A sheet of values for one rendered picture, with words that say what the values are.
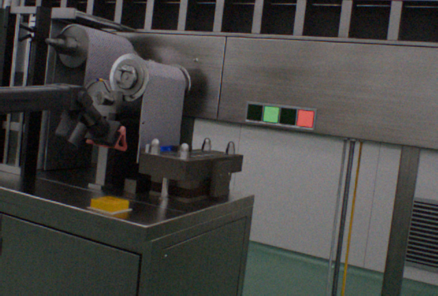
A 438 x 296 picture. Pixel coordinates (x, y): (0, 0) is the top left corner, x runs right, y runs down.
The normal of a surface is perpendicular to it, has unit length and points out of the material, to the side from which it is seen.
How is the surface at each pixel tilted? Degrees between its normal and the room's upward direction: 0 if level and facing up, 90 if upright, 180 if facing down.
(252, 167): 90
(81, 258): 90
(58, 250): 90
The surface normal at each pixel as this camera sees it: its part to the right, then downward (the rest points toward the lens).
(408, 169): -0.45, 0.00
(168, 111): 0.89, 0.13
